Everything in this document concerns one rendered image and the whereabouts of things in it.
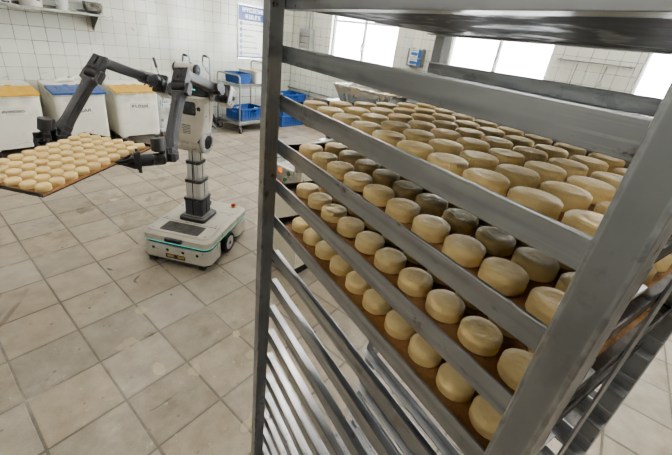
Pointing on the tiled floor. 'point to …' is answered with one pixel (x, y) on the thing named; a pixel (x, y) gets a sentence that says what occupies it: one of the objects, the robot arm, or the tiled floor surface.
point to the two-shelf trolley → (239, 103)
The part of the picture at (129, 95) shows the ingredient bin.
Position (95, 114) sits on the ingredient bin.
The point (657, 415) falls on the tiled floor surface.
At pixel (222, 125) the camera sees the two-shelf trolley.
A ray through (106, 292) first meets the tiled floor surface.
